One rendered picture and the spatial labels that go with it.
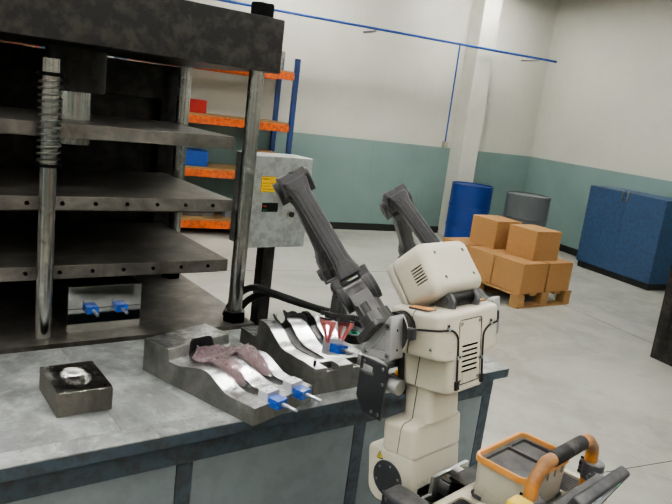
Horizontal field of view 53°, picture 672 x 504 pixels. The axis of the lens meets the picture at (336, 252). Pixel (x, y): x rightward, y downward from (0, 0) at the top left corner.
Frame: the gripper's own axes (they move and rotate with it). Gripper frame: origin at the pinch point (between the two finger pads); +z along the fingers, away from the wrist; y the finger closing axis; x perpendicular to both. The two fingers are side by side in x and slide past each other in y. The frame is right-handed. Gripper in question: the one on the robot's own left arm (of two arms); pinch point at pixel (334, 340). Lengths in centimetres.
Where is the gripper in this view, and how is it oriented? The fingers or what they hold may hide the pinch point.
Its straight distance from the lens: 220.8
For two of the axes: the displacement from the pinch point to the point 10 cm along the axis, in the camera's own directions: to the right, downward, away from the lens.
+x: 5.9, 0.8, -8.0
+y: -7.9, -1.3, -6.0
